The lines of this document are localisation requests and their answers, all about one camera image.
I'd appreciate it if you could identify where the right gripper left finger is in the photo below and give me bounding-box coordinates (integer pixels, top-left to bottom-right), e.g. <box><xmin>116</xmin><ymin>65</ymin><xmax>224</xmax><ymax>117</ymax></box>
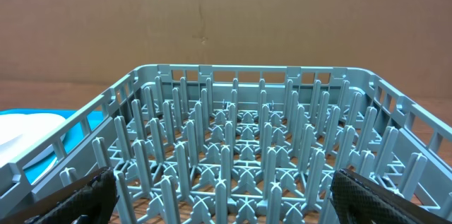
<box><xmin>1</xmin><ymin>167</ymin><xmax>119</xmax><ymax>224</ymax></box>

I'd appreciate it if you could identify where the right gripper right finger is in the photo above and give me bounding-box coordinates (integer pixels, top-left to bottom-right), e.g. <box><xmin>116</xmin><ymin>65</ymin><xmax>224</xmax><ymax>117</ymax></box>
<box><xmin>331</xmin><ymin>169</ymin><xmax>451</xmax><ymax>224</ymax></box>

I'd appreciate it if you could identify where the grey dishwasher rack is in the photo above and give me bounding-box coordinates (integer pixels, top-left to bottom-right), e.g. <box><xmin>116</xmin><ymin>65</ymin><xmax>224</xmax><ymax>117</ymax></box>
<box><xmin>1</xmin><ymin>64</ymin><xmax>451</xmax><ymax>223</ymax></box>

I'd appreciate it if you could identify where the teal serving tray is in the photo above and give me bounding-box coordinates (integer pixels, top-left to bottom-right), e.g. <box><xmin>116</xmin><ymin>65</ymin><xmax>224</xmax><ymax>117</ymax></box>
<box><xmin>0</xmin><ymin>108</ymin><xmax>107</xmax><ymax>185</ymax></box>

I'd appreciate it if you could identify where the large pink plate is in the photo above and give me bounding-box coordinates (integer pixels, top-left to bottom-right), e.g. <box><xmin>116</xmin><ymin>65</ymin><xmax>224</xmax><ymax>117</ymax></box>
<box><xmin>1</xmin><ymin>113</ymin><xmax>66</xmax><ymax>167</ymax></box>

